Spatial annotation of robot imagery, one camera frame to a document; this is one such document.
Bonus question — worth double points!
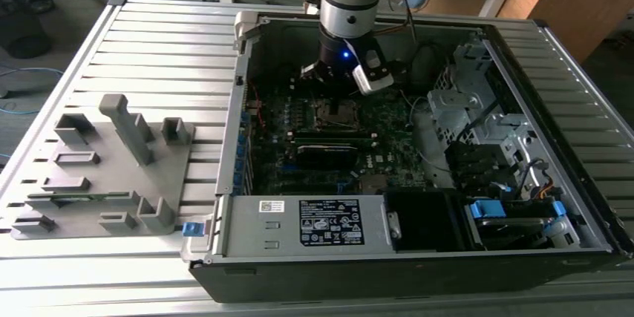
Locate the silver CPU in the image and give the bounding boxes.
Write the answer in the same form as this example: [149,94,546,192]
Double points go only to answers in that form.
[321,105,353,125]

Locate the metal socket cover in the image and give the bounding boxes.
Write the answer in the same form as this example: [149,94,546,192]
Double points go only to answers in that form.
[311,99,368,131]

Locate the black RAM slot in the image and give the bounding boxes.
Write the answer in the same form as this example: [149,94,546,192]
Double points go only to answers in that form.
[293,128,374,137]
[290,137,377,146]

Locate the black graphics card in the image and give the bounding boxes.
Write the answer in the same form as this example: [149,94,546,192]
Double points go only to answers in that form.
[295,143,362,170]

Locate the green motherboard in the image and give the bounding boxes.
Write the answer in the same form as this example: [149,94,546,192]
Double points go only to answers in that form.
[241,79,441,196]

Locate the silver metal drive cage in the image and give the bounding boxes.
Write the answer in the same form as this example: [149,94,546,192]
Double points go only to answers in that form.
[425,33,500,147]

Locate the grey chipset heatsink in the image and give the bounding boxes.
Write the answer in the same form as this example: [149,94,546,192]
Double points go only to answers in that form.
[360,174,389,195]

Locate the black plastic disk bay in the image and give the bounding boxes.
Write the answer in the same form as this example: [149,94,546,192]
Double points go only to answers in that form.
[444,140,514,199]

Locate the grey power supply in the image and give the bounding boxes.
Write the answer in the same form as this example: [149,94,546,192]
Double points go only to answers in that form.
[210,193,401,258]

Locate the grey parts rack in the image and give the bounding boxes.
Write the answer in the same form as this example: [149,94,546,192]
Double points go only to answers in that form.
[8,93,198,241]

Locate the hard disk in blue carrier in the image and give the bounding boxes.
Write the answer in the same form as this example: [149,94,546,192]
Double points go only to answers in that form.
[464,197,572,252]

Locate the blue case latch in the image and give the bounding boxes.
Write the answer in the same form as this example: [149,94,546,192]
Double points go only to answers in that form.
[182,221,206,238]

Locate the black PC case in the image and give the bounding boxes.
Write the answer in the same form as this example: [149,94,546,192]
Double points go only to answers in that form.
[179,10,634,304]

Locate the green RAM stick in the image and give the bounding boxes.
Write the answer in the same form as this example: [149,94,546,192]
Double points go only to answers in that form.
[27,191,133,202]

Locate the black round bin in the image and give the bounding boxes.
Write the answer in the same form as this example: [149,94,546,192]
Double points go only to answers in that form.
[2,10,55,60]

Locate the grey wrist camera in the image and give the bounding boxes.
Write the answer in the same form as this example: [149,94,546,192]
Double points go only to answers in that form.
[298,63,321,81]

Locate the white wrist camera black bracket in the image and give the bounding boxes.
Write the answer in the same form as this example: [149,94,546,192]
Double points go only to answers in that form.
[353,48,397,96]

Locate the black looped cable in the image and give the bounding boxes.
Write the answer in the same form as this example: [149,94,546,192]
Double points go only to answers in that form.
[405,41,450,88]

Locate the thin white wire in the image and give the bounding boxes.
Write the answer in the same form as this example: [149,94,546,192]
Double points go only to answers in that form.
[398,89,430,127]

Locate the red black twisted wire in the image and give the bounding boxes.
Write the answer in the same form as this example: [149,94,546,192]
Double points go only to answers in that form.
[247,81,267,127]

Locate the thin black cable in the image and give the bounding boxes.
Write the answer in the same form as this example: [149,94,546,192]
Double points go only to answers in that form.
[456,105,500,144]

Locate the black disk wire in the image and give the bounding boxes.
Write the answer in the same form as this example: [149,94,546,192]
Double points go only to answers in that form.
[517,157,549,201]

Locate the orange yellow disk wire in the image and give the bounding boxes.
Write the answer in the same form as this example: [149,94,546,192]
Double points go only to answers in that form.
[533,182,565,201]

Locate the blue floor cable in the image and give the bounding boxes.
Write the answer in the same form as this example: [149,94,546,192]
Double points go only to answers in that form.
[0,66,67,116]

